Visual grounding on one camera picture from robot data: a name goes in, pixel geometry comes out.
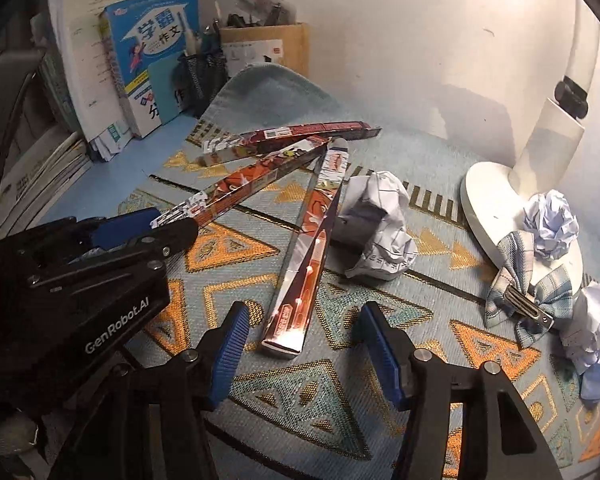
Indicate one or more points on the plaid bow hair clip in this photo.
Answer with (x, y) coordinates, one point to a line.
(535, 308)

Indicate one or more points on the flat stacked books left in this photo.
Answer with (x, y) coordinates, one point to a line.
(46, 170)

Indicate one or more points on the long red box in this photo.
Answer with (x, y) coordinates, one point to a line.
(207, 205)
(228, 146)
(285, 332)

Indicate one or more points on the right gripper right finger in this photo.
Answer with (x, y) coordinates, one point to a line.
(500, 439)

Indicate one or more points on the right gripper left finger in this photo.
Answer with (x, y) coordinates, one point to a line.
(148, 424)

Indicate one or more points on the crumpled paper on lamp base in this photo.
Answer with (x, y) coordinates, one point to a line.
(555, 227)

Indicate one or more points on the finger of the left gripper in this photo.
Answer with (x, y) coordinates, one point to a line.
(116, 231)
(167, 240)

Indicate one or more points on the white desk lamp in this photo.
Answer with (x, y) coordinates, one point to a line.
(493, 195)

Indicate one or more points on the blue patterned woven mat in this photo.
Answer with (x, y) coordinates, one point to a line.
(322, 415)

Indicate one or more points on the crumpled paper pile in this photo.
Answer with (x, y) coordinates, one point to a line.
(581, 340)

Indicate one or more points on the long red box top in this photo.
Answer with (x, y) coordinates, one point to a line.
(228, 146)

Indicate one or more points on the crumpled paper on mat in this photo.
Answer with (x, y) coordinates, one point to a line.
(371, 219)

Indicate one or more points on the blue study book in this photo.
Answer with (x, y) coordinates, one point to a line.
(144, 41)

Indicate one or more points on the black mesh pen holder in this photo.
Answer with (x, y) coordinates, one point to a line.
(207, 74)

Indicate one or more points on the white paper stack upright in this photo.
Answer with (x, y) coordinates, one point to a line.
(90, 83)

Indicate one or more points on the wooden desk organizer box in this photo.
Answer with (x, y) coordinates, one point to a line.
(287, 45)

